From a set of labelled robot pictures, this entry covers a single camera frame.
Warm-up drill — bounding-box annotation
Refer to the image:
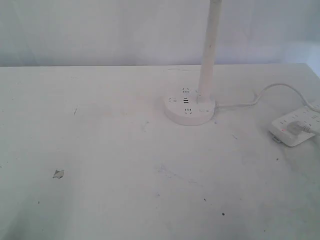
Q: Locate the white desk lamp with sockets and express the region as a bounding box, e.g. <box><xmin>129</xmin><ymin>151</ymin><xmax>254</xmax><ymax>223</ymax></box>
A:
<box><xmin>163</xmin><ymin>0</ymin><xmax>222</xmax><ymax>126</ymax></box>

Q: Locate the white power strip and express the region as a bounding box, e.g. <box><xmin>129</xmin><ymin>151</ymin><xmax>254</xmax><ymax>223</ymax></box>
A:
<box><xmin>268</xmin><ymin>106</ymin><xmax>320</xmax><ymax>147</ymax></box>

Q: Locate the white plug in strip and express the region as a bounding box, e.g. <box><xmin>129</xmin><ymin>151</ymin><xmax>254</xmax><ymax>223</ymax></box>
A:
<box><xmin>287</xmin><ymin>121</ymin><xmax>313</xmax><ymax>136</ymax></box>

